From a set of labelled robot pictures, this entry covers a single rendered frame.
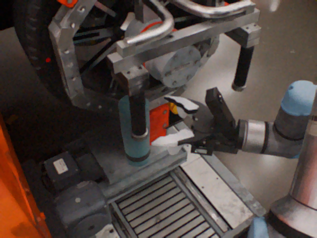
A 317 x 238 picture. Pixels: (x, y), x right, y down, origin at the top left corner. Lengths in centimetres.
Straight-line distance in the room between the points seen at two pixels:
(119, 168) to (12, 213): 81
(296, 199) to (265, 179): 133
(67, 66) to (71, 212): 50
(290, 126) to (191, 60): 32
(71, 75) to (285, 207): 65
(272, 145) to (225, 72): 157
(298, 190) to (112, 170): 109
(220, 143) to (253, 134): 8
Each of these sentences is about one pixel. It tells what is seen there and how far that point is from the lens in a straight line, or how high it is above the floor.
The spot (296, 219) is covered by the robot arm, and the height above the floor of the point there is 107.
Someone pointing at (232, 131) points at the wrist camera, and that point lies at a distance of 70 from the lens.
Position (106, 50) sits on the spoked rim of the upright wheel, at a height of 80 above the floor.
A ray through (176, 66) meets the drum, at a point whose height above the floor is 86.
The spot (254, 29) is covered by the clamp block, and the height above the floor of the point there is 95.
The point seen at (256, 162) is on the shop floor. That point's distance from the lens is 173.
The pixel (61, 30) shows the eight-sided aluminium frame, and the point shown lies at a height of 98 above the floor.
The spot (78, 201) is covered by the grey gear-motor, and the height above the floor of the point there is 41.
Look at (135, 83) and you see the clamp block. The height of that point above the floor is 93.
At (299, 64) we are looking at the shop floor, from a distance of 250.
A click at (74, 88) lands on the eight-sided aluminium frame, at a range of 87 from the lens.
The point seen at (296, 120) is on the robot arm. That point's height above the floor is 91.
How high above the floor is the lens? 135
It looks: 47 degrees down
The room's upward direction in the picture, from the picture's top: straight up
